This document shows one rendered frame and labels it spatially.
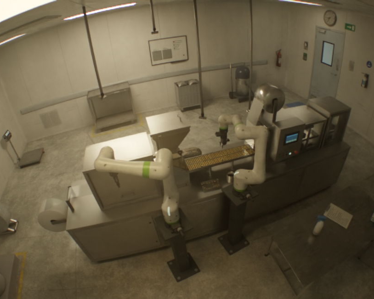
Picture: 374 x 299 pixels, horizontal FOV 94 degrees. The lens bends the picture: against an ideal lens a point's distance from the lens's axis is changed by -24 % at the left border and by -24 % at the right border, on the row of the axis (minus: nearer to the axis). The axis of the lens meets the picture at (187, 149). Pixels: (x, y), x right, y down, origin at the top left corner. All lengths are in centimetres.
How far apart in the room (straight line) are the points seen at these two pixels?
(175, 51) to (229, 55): 147
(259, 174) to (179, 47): 434
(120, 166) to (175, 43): 452
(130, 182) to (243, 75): 444
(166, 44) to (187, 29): 63
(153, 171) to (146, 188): 82
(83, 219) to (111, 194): 41
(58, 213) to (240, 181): 198
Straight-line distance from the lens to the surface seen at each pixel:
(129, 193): 232
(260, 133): 190
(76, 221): 248
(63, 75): 585
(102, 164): 158
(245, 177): 201
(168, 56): 574
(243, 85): 603
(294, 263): 211
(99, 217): 239
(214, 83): 632
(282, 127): 230
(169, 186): 181
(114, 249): 275
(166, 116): 221
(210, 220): 265
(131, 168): 153
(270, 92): 235
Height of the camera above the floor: 251
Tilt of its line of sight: 36 degrees down
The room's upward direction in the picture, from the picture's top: 6 degrees counter-clockwise
